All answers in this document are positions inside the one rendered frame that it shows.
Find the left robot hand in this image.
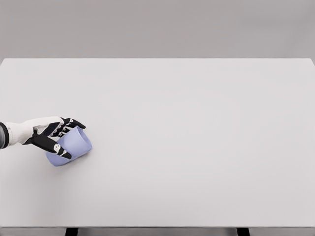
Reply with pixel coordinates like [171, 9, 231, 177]
[21, 116, 87, 160]

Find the light blue cup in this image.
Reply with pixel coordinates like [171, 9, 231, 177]
[45, 126, 93, 167]

